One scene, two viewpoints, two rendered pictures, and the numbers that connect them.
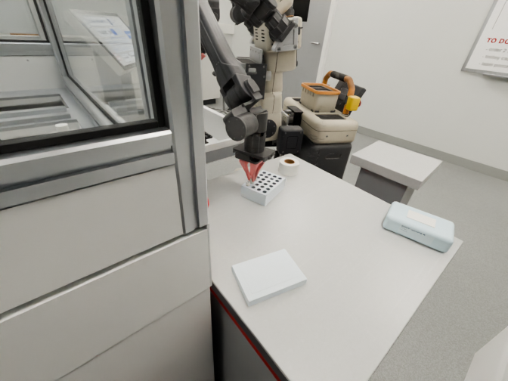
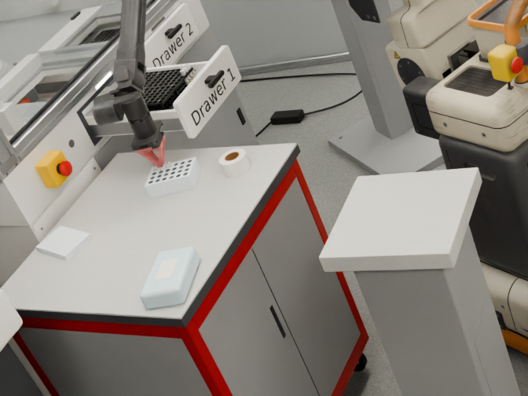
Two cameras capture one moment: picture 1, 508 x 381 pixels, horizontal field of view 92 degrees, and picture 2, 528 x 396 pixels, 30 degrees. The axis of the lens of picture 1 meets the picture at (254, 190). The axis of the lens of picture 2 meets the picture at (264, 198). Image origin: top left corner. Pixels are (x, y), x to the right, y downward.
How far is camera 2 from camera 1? 2.40 m
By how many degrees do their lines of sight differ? 66
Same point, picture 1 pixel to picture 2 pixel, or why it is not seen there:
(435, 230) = (148, 281)
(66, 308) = not seen: outside the picture
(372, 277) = (91, 283)
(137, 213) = not seen: outside the picture
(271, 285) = (51, 247)
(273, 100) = (400, 24)
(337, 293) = (66, 276)
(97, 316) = not seen: outside the picture
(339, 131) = (464, 122)
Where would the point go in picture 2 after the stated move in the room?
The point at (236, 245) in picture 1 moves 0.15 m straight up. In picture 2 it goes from (88, 217) to (62, 170)
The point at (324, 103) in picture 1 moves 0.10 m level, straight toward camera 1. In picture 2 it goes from (490, 45) to (449, 60)
